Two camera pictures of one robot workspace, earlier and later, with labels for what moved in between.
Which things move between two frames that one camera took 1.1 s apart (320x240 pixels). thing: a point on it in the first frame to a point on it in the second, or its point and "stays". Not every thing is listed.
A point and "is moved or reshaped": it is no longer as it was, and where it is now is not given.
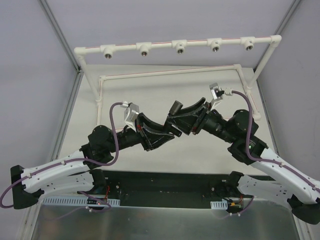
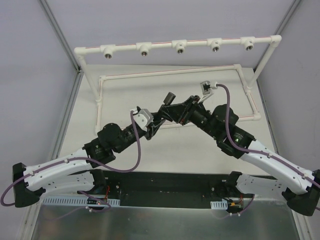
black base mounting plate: x=146 y=188 stays
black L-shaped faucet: x=170 y=128 to x=161 y=114
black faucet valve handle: x=175 y=108 is moved or reshaped
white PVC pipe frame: x=179 y=47 stays
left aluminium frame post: x=70 y=54 stays
